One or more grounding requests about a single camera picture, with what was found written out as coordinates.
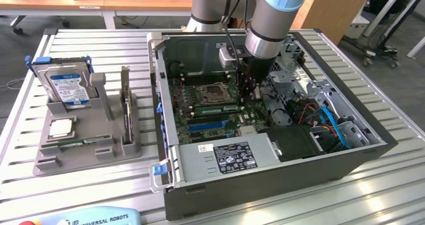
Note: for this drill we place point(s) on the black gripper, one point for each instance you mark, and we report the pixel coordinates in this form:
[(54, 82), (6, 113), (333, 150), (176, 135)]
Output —
[(257, 68)]

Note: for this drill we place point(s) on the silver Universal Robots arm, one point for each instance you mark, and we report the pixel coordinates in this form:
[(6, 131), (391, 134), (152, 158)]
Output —
[(265, 18)]

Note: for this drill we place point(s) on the green installed RAM stick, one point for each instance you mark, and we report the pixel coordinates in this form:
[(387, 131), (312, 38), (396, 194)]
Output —
[(216, 110)]

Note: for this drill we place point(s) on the silver drive cage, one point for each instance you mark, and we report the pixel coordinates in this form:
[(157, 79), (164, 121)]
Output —
[(288, 78)]

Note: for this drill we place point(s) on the CPU socket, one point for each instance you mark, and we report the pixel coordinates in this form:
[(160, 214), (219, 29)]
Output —
[(212, 92)]

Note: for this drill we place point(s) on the silver chipset heatsink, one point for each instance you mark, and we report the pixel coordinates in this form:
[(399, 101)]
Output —
[(248, 131)]

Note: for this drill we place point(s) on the green motherboard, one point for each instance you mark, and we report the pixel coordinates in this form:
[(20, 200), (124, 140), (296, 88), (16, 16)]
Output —
[(185, 103)]

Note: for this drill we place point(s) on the blue expansion slot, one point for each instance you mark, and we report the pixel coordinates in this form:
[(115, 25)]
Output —
[(207, 126)]

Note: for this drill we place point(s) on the black fan shroud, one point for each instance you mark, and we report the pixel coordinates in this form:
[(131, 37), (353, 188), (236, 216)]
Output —
[(293, 143)]

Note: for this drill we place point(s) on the wooden cabinet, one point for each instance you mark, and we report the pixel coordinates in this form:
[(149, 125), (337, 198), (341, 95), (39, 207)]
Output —
[(332, 11)]

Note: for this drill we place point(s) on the floor power strip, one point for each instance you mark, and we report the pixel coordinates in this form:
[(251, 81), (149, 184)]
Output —
[(381, 52)]

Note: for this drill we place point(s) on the grey power supply unit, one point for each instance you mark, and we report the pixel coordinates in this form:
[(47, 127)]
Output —
[(199, 160)]

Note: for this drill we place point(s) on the wooden desk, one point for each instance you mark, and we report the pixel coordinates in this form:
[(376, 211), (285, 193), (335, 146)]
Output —
[(139, 1)]

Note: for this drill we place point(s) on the black open PC case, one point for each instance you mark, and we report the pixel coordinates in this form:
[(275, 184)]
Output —
[(265, 192)]

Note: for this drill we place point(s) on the blue case latch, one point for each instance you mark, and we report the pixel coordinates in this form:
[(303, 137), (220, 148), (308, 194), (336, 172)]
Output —
[(157, 169)]

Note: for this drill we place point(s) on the hard disk with blue label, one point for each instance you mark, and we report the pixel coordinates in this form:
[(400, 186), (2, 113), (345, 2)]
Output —
[(66, 85)]

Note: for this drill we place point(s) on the silver CPU chip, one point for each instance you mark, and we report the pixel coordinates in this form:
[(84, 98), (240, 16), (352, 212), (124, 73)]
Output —
[(62, 128)]

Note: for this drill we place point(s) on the grey parts rack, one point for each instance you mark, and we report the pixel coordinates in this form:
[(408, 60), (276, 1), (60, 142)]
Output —
[(83, 160)]

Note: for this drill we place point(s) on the light blue teach pendant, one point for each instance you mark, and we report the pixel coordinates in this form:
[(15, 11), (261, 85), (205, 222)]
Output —
[(89, 217)]

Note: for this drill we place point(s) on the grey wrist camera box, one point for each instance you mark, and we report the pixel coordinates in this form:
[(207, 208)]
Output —
[(227, 57)]

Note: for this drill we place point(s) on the graphics card with metal bracket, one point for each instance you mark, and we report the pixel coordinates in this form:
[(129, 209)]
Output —
[(127, 105)]

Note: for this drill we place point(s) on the white table frame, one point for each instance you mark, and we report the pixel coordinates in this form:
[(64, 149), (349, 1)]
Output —
[(381, 13)]

